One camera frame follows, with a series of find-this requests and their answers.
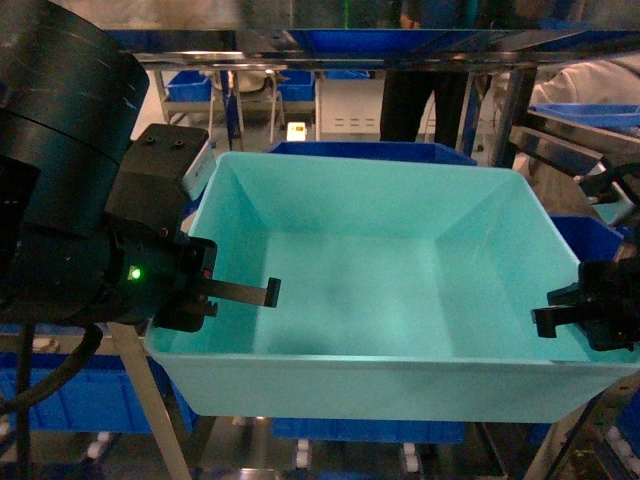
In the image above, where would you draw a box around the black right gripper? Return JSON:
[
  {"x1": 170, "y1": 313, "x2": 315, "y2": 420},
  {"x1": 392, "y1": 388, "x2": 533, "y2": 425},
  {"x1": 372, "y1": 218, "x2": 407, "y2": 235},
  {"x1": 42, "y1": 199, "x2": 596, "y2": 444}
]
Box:
[{"x1": 531, "y1": 247, "x2": 639, "y2": 351}]

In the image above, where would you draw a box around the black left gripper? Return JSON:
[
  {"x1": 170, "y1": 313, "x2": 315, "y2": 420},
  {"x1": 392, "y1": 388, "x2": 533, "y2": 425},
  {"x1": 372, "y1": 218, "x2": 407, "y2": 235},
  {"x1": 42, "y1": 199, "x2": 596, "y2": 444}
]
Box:
[{"x1": 106, "y1": 220, "x2": 281, "y2": 332}]

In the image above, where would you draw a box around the turquoise plastic bin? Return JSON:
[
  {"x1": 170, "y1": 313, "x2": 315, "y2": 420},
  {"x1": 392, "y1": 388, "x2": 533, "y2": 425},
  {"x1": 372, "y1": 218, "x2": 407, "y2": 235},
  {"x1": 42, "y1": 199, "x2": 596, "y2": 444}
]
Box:
[{"x1": 145, "y1": 152, "x2": 639, "y2": 423}]

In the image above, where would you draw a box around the blue bin right shelf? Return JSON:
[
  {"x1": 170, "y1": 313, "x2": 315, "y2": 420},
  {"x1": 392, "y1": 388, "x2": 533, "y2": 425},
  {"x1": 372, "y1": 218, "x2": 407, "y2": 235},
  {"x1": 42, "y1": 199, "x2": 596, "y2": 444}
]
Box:
[{"x1": 551, "y1": 216, "x2": 630, "y2": 262}]

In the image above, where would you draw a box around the blue bin below centre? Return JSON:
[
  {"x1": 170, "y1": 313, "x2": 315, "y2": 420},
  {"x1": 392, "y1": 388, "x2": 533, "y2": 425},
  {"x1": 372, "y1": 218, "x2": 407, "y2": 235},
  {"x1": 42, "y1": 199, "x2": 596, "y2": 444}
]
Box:
[{"x1": 271, "y1": 418, "x2": 465, "y2": 444}]

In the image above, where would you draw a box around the blue bin behind turquoise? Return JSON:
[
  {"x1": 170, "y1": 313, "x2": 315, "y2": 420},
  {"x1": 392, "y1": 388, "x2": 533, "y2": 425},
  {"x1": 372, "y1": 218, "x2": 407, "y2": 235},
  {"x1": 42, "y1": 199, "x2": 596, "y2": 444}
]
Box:
[{"x1": 268, "y1": 141, "x2": 477, "y2": 166}]

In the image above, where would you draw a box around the person in dark trousers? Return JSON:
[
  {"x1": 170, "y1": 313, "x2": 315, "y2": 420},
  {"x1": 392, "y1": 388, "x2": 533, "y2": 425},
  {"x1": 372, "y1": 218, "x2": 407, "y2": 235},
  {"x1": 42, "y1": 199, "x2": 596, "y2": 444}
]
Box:
[{"x1": 380, "y1": 1, "x2": 478, "y2": 148}]

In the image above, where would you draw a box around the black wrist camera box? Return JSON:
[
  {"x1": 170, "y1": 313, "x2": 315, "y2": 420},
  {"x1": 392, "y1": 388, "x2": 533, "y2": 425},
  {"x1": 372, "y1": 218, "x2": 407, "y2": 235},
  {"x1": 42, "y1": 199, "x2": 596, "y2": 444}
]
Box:
[{"x1": 106, "y1": 123, "x2": 216, "y2": 240}]

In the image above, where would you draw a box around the stainless steel shelf rail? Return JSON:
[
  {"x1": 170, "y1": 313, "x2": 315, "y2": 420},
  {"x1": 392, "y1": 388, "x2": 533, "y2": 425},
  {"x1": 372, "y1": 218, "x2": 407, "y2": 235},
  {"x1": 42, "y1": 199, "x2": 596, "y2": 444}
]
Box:
[{"x1": 109, "y1": 29, "x2": 639, "y2": 73}]

